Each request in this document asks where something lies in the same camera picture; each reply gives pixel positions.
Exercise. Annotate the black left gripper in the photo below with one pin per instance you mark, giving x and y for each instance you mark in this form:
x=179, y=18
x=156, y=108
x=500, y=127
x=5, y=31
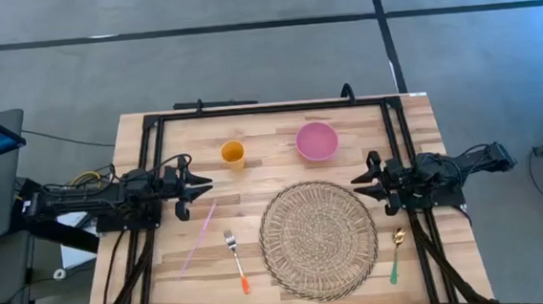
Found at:
x=171, y=185

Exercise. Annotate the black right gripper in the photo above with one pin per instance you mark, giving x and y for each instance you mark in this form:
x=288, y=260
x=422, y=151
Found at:
x=398, y=179

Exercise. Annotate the yellow plastic cup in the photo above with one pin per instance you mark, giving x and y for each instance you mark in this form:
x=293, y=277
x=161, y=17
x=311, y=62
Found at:
x=232, y=157

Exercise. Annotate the pink drinking straw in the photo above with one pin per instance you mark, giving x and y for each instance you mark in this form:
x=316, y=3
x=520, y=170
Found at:
x=197, y=239

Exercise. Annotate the pink plastic bowl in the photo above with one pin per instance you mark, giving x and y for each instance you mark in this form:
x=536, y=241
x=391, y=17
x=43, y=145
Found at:
x=317, y=141

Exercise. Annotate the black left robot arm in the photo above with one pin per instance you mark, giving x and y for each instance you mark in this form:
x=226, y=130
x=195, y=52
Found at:
x=78, y=201

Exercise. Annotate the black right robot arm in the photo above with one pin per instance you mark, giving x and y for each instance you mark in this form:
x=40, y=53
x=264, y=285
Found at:
x=464, y=165

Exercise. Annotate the round woven straw placemat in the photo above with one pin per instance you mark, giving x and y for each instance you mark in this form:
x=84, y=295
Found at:
x=318, y=242

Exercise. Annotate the black clamp hook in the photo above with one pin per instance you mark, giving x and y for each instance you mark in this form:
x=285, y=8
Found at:
x=351, y=93
x=198, y=105

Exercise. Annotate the white table sticker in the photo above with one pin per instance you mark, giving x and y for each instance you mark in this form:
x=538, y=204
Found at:
x=417, y=94

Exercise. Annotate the white sheet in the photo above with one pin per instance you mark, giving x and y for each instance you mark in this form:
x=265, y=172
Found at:
x=75, y=257

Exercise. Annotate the black support beam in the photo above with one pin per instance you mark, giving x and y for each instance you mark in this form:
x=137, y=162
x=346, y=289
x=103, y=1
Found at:
x=62, y=236

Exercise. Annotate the white tape roll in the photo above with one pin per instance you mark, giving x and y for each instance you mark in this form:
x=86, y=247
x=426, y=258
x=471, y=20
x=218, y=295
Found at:
x=55, y=274

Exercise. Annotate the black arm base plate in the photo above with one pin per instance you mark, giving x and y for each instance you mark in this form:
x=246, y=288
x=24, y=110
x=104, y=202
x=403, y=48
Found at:
x=442, y=201
x=128, y=222

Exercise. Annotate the black bar bracket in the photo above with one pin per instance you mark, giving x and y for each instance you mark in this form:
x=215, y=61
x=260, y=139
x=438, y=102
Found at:
x=225, y=103

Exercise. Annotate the black aluminium table frame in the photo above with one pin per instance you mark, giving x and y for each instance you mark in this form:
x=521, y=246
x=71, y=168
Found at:
x=273, y=109

